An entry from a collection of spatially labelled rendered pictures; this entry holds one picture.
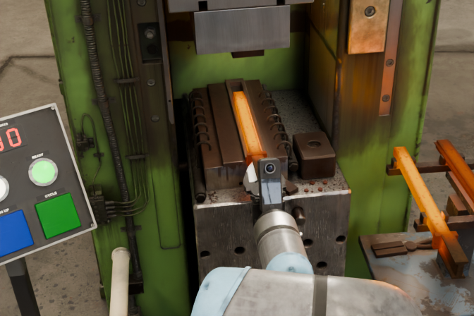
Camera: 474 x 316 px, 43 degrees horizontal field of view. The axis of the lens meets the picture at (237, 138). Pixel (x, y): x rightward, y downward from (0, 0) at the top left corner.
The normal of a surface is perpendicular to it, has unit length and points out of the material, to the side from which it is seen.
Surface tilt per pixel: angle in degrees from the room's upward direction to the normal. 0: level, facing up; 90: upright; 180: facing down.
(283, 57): 90
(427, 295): 0
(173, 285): 90
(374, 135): 90
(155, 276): 90
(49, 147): 60
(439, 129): 0
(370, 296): 22
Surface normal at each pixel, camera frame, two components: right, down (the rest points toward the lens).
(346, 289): 0.18, -0.86
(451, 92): -0.03, -0.85
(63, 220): 0.45, -0.05
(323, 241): 0.13, 0.52
